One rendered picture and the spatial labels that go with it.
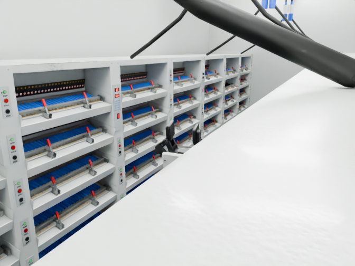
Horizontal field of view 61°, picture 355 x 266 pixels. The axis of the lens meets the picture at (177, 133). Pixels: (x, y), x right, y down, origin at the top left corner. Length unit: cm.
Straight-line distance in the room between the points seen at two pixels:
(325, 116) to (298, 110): 2
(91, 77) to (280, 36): 166
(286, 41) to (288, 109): 13
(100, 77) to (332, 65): 164
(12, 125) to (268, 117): 129
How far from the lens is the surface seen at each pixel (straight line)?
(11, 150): 140
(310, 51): 30
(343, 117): 17
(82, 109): 168
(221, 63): 370
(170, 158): 72
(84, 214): 183
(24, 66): 142
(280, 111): 18
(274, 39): 31
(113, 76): 183
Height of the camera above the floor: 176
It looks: 15 degrees down
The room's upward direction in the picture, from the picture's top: straight up
